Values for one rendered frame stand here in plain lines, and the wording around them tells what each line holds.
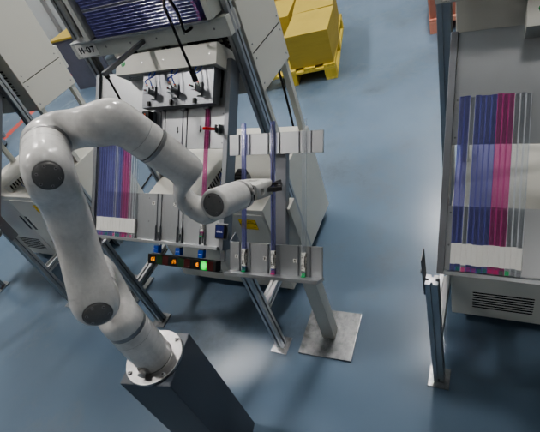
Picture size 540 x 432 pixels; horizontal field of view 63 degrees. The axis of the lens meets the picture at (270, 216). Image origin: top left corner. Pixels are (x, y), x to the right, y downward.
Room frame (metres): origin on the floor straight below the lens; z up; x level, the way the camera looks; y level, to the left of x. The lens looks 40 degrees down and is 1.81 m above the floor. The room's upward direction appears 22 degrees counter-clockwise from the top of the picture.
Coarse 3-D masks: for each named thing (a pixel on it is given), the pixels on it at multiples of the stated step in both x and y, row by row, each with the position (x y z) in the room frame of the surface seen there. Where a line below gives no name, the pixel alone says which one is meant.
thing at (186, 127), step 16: (112, 80) 1.98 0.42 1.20; (224, 80) 1.61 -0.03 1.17; (112, 96) 1.94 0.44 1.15; (128, 96) 1.88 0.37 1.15; (224, 96) 1.58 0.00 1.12; (160, 112) 1.73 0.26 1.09; (176, 112) 1.68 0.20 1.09; (192, 112) 1.63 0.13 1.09; (224, 112) 1.54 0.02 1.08; (176, 128) 1.64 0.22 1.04; (192, 128) 1.59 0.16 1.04; (192, 144) 1.56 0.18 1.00; (208, 144) 1.51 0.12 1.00
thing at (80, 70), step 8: (64, 32) 6.22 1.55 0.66; (56, 40) 5.97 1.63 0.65; (64, 40) 5.94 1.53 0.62; (72, 40) 5.89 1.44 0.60; (64, 48) 5.97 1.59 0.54; (64, 56) 6.00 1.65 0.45; (72, 56) 5.95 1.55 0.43; (104, 56) 5.86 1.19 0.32; (72, 64) 5.98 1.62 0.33; (80, 64) 5.93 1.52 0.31; (104, 64) 5.78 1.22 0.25; (72, 72) 6.01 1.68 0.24; (80, 72) 5.96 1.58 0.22; (88, 72) 5.91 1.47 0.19; (80, 80) 5.99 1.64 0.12; (88, 80) 5.94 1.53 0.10; (80, 88) 6.03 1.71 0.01
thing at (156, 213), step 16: (144, 208) 1.55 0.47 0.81; (160, 208) 1.50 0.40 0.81; (176, 208) 1.45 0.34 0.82; (144, 224) 1.51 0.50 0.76; (160, 224) 1.46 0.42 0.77; (176, 224) 1.42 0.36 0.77; (192, 224) 1.37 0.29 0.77; (160, 240) 1.42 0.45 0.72; (176, 240) 1.37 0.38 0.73; (192, 240) 1.33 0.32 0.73; (208, 240) 1.29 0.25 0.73
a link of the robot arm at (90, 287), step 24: (24, 144) 0.88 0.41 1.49; (48, 144) 0.86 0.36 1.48; (24, 168) 0.82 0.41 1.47; (48, 168) 0.81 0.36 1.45; (72, 168) 0.84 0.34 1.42; (48, 192) 0.80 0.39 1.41; (72, 192) 0.83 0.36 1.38; (48, 216) 0.86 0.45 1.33; (72, 216) 0.86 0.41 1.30; (72, 240) 0.85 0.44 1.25; (96, 240) 0.88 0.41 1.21; (72, 264) 0.84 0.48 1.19; (96, 264) 0.85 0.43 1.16; (72, 288) 0.82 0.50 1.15; (96, 288) 0.81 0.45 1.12; (72, 312) 0.80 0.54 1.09; (96, 312) 0.78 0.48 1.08
